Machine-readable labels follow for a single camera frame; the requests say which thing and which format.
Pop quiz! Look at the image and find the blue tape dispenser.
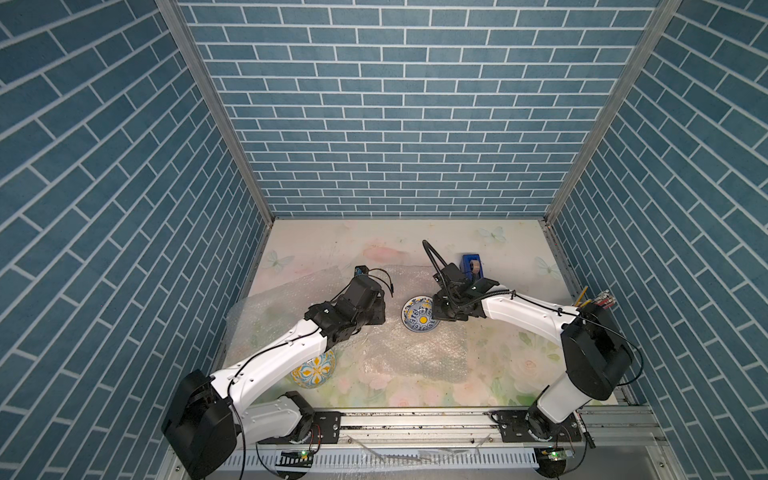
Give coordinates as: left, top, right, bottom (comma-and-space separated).
461, 253, 484, 282

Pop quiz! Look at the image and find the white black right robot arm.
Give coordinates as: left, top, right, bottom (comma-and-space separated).
432, 263, 636, 441

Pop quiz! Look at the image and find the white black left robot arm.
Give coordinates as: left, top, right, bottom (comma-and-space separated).
160, 273, 386, 479

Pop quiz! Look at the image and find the bundle of coloured pencils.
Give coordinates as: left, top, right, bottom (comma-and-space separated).
573, 287, 616, 309

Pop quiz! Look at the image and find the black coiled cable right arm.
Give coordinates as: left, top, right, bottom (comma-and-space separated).
421, 239, 457, 295

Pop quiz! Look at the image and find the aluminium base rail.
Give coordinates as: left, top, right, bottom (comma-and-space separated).
161, 406, 679, 451

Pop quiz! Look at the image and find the aluminium corner frame post left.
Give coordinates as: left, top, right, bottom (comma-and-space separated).
156, 0, 274, 229

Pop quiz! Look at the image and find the aluminium corner frame post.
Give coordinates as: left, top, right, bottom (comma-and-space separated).
541, 0, 682, 228
156, 0, 274, 229

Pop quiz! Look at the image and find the aluminium corner frame post right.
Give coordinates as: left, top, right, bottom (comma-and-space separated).
541, 0, 682, 228

